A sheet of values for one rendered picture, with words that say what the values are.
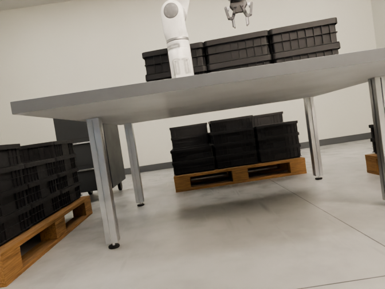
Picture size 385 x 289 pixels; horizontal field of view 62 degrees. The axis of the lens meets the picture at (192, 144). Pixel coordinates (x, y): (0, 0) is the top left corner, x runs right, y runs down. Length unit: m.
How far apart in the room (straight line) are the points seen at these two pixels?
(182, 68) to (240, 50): 0.36
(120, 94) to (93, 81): 4.25
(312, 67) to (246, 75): 0.21
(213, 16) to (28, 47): 2.91
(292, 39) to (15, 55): 4.81
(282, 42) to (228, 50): 0.25
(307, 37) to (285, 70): 0.54
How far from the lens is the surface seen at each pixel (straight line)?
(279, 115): 3.46
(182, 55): 1.30
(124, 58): 5.23
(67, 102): 1.08
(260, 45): 1.55
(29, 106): 1.13
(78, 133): 3.12
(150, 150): 5.05
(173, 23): 1.33
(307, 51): 1.56
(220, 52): 1.54
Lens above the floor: 0.53
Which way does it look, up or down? 2 degrees down
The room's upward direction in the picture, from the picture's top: 8 degrees counter-clockwise
